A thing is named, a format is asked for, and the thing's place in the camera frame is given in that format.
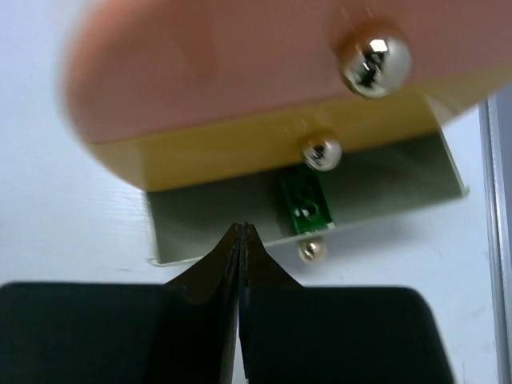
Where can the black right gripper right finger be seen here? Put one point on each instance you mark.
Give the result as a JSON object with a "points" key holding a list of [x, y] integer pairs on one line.
{"points": [[356, 334]]}

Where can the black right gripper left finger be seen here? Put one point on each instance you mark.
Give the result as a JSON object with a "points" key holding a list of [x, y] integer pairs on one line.
{"points": [[182, 331]]}

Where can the olive green bottom drawer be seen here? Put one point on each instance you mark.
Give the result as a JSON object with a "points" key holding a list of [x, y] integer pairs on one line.
{"points": [[365, 186]]}

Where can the green lego brick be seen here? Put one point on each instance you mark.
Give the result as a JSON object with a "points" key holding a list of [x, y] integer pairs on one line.
{"points": [[305, 200]]}

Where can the yellow orange drawer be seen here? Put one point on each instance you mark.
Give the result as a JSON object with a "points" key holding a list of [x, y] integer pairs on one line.
{"points": [[247, 145]]}

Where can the salmon orange top drawer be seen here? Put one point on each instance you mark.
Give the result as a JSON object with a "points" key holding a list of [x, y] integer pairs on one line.
{"points": [[145, 67]]}

